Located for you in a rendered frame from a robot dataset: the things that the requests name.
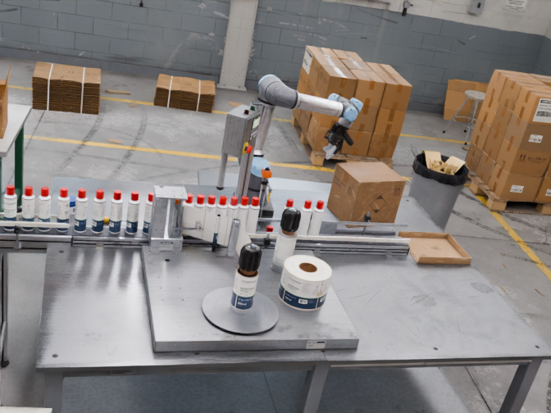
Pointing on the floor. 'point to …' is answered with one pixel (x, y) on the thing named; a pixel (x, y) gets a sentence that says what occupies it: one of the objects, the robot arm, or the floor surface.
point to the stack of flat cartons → (66, 88)
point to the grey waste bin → (434, 197)
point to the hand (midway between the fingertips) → (328, 157)
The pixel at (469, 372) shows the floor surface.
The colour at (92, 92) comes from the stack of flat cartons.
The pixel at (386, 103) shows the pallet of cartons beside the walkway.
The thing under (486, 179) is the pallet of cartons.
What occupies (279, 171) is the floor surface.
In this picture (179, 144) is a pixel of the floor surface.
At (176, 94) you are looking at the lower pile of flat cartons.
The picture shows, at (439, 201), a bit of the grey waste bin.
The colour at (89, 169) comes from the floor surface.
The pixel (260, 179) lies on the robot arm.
